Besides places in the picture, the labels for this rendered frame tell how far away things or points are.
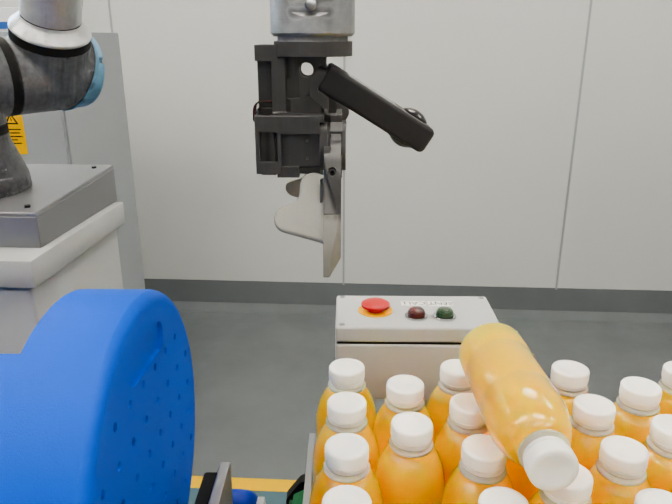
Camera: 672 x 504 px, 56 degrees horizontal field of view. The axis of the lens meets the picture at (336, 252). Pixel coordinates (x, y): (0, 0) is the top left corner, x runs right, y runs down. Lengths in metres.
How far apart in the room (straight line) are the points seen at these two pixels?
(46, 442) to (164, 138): 3.03
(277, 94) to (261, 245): 2.88
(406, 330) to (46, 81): 0.66
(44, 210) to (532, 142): 2.71
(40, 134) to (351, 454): 1.82
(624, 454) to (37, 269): 0.73
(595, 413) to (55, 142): 1.87
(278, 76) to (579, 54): 2.84
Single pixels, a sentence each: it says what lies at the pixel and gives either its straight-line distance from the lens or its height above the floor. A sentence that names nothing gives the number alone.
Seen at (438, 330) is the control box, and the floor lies 1.10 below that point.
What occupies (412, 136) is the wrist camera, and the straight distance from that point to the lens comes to 0.59.
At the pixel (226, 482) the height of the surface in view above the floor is 1.05.
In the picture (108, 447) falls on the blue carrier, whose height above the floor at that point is 1.17.
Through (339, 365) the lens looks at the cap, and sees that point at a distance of 0.69.
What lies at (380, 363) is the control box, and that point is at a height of 1.05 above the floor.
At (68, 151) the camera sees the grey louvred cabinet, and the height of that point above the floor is 1.08.
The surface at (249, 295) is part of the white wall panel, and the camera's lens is 3.53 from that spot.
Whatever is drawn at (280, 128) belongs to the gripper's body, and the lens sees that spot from 0.57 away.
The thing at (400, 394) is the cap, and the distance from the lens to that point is 0.65.
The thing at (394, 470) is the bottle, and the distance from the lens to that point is 0.61.
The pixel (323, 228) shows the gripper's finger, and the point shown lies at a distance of 0.54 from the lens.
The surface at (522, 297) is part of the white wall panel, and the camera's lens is 3.56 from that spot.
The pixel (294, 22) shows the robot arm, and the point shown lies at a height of 1.44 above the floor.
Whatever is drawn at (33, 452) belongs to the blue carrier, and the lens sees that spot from 0.45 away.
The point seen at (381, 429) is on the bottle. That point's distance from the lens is 0.67.
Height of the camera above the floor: 1.43
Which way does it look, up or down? 19 degrees down
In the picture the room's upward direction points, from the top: straight up
